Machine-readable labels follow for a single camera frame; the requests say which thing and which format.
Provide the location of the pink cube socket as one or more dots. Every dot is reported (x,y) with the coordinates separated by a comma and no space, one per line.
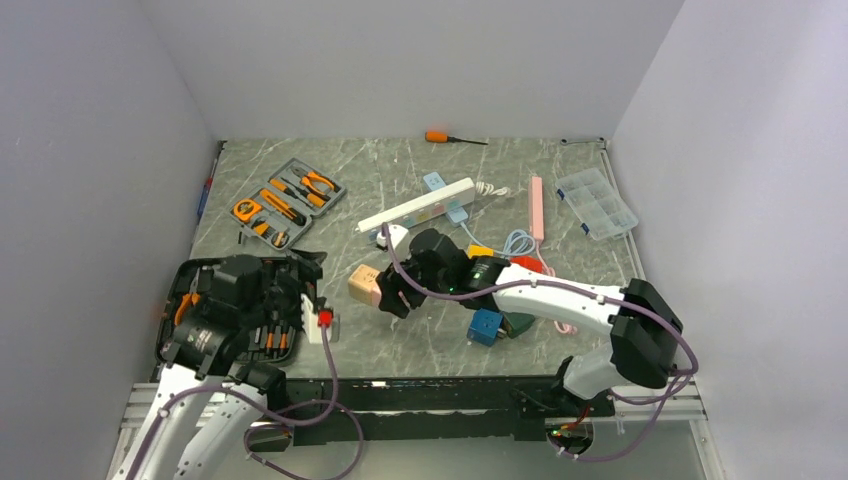
(375,295)

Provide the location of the pink power strip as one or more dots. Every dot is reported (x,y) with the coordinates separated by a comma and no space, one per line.
(536,208)

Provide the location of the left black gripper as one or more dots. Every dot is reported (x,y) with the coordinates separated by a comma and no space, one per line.
(308,267)

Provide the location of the orange handled screwdriver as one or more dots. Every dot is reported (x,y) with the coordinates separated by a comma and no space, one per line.
(437,137)

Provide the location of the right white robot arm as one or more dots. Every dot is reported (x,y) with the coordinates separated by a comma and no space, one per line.
(642,333)

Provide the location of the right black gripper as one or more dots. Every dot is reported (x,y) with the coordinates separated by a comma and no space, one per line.
(391,285)

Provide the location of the green cube adapter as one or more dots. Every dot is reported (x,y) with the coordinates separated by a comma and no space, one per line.
(515,324)

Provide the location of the tan cube socket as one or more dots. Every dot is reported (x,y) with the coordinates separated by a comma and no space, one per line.
(359,282)

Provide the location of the yellow cube socket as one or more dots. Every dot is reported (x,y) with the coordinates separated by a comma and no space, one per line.
(474,251)

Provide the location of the grey tool tray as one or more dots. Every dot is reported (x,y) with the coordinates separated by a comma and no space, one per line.
(281,209)

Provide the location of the black tool case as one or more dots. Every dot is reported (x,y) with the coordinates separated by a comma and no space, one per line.
(273,342)

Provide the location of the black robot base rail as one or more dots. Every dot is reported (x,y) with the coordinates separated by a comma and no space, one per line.
(524,408)

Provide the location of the blue red pen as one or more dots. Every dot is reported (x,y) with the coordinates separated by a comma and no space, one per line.
(203,199)

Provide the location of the orange handled pliers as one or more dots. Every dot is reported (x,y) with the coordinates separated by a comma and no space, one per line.
(188,301)

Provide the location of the white power strip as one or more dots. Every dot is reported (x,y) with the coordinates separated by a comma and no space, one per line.
(407,214)

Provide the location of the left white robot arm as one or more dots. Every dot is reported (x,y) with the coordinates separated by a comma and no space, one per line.
(206,393)

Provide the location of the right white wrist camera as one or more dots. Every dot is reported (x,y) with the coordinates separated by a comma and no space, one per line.
(394,236)

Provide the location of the red cube socket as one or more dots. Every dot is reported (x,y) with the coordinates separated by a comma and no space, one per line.
(530,263)

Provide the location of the blue cube adapter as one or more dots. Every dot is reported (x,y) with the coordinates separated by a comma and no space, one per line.
(484,327)

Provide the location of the clear plastic organizer box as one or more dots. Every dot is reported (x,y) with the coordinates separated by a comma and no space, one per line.
(602,212)

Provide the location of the light blue power strip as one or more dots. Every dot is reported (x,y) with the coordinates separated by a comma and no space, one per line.
(452,204)

